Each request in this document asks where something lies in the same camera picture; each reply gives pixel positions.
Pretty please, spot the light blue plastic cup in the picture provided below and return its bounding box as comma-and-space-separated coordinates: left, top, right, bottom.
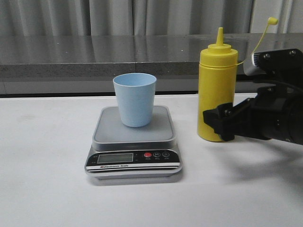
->
113, 73, 157, 127

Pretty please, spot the digital kitchen scale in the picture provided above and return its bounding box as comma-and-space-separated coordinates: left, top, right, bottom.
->
85, 105, 183, 180

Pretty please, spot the grey curtain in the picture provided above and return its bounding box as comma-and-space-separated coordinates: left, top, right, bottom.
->
0, 0, 303, 36

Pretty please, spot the yellow squeeze bottle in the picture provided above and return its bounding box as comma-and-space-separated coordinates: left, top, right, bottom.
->
197, 27, 239, 142

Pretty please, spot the grey stone counter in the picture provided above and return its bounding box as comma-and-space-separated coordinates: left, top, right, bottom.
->
0, 33, 303, 96

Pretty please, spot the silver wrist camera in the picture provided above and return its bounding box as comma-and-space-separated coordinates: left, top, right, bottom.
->
243, 48, 303, 76

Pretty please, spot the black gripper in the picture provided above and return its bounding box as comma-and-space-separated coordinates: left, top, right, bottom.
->
203, 70, 303, 144

